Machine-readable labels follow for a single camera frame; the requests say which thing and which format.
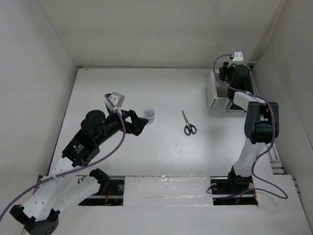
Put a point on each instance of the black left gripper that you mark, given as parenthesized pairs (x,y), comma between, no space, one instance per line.
(137,124)

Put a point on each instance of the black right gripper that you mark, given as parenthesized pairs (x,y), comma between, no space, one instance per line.
(224,69)

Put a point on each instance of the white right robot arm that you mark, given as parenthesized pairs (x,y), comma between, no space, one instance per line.
(261,124)

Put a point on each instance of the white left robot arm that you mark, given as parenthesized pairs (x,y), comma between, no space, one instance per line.
(40,214)

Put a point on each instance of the clear paperclip jar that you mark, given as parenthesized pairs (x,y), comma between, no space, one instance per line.
(149,114)

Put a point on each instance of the black desk organizer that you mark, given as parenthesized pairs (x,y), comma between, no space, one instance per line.
(239,100)

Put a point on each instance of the white desk organizer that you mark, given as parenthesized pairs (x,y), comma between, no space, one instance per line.
(216,95)

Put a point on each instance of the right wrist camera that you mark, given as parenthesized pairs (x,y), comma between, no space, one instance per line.
(236,58)

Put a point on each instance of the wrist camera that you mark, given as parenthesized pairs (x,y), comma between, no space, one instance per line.
(114,101)
(236,58)

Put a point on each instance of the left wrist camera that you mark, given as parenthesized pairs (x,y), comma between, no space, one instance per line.
(114,101)

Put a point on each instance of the black handled scissors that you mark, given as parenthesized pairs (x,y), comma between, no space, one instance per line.
(189,129)

